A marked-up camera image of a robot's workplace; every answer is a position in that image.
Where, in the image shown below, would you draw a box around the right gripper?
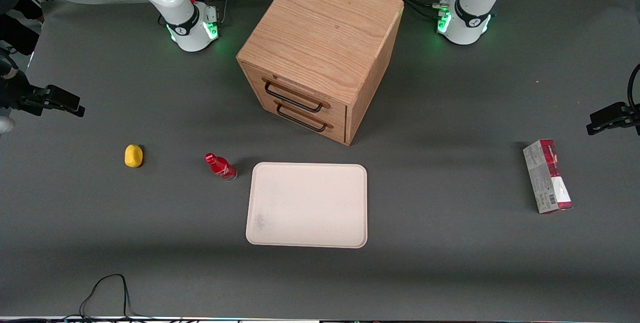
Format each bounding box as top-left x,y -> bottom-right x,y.
0,49 -> 86,134

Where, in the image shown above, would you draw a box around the red coke bottle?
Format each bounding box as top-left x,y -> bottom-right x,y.
204,152 -> 238,182

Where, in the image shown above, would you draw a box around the beige plastic tray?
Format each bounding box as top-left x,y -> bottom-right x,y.
245,162 -> 368,249

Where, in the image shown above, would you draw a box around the red and grey carton box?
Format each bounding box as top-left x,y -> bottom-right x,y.
522,138 -> 574,215

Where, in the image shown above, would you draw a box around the yellow lemon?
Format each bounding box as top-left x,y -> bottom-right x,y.
124,144 -> 144,169

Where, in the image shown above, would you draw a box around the wooden drawer front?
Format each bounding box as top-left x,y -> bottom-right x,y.
248,94 -> 347,145
242,62 -> 348,125

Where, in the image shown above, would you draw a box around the wooden drawer cabinet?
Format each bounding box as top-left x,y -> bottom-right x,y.
236,0 -> 405,147

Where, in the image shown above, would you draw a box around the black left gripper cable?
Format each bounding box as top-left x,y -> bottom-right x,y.
627,63 -> 640,110

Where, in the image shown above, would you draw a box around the thin black table cable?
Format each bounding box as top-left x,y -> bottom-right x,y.
62,273 -> 186,322

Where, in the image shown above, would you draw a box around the black left arm base cables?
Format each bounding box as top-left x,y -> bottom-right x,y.
382,0 -> 451,20

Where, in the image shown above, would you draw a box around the black metal drawer handle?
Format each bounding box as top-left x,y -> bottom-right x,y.
276,104 -> 328,133
264,81 -> 324,114

